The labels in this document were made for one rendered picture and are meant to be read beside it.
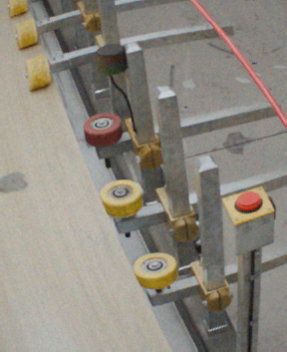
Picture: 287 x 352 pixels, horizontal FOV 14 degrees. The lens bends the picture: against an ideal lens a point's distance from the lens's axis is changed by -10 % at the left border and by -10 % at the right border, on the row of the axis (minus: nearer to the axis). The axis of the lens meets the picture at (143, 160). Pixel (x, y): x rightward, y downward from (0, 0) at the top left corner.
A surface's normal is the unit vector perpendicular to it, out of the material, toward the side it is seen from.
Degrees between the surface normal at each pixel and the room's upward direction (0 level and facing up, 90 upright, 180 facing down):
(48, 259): 0
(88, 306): 0
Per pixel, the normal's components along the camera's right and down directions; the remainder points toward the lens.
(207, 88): -0.11, -0.82
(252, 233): 0.26, 0.52
